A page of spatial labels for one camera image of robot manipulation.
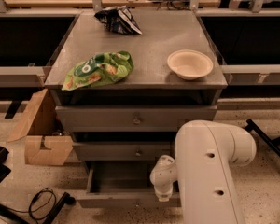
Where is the grey drawer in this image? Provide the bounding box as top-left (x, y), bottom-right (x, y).
top-left (73, 141), bottom-right (173, 161)
top-left (56, 105), bottom-right (217, 133)
top-left (77, 161), bottom-right (180, 208)

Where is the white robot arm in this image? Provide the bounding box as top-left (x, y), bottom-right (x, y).
top-left (150, 120), bottom-right (256, 224)

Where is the black stand leg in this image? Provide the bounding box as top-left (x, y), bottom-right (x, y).
top-left (245, 119), bottom-right (280, 158)
top-left (0, 189), bottom-right (76, 224)

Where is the grey bottom drawer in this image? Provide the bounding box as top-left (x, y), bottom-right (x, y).
top-left (77, 161), bottom-right (180, 208)

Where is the grey drawer cabinet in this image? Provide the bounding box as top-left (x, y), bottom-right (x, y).
top-left (44, 8), bottom-right (229, 185)

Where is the green chip bag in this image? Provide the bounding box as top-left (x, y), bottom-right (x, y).
top-left (62, 51), bottom-right (133, 91)

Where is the white paper bowl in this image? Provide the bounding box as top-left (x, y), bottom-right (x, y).
top-left (167, 49), bottom-right (214, 80)

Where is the black stand leg right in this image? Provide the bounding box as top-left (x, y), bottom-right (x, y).
top-left (245, 119), bottom-right (280, 158)

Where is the dark blue chip bag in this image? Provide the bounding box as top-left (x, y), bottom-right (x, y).
top-left (94, 6), bottom-right (142, 35)

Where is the cardboard box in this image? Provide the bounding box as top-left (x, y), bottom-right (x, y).
top-left (7, 89), bottom-right (73, 166)

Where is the black stand leg left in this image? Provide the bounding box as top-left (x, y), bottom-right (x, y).
top-left (0, 189), bottom-right (76, 224)

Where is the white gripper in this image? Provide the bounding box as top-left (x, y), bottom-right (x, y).
top-left (149, 155), bottom-right (177, 202)

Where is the grey middle drawer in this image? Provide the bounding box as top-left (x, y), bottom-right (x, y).
top-left (73, 141), bottom-right (173, 161)

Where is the grey top drawer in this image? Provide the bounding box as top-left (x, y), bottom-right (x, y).
top-left (56, 105), bottom-right (217, 133)

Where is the black cable on floor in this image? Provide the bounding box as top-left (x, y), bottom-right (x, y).
top-left (3, 187), bottom-right (58, 221)

